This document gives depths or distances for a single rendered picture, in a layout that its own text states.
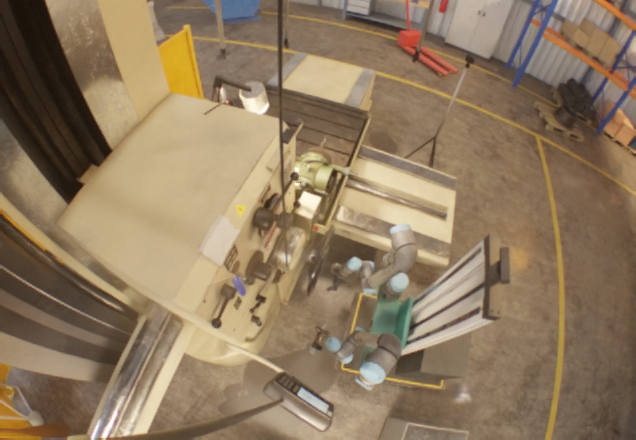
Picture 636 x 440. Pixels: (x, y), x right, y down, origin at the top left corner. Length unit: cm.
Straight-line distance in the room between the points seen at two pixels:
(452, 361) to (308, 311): 135
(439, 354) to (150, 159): 190
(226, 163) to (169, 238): 32
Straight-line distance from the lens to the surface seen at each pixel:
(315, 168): 183
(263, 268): 114
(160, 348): 158
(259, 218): 97
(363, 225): 228
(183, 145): 115
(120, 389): 154
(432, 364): 201
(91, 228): 109
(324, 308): 275
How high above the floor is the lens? 266
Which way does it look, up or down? 55 degrees down
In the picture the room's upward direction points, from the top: 7 degrees clockwise
